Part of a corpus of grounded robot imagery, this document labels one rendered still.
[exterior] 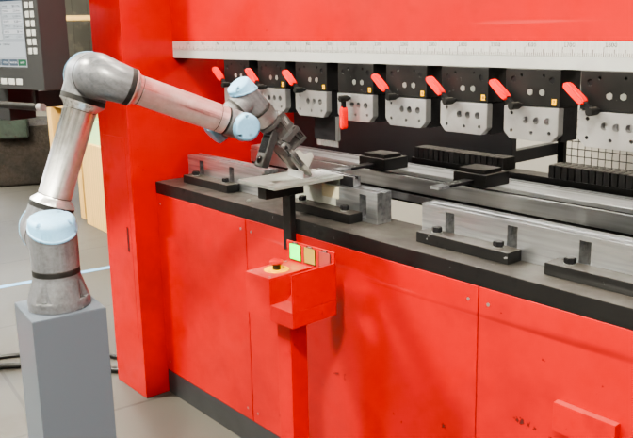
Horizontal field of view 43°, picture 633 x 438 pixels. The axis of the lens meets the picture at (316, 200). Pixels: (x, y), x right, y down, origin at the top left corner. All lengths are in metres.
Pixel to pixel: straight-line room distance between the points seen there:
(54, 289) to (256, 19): 1.14
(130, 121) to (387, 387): 1.43
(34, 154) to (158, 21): 5.16
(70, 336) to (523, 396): 1.09
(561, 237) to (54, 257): 1.21
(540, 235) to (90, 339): 1.12
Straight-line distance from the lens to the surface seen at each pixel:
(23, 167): 8.20
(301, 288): 2.14
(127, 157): 3.10
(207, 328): 3.01
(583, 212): 2.21
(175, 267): 3.12
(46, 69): 3.05
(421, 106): 2.14
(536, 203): 2.29
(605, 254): 1.89
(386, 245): 2.15
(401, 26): 2.19
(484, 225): 2.07
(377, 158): 2.61
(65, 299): 2.05
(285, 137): 2.36
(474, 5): 2.03
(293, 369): 2.29
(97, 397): 2.14
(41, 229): 2.02
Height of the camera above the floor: 1.44
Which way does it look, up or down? 12 degrees down
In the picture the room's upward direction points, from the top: 1 degrees counter-clockwise
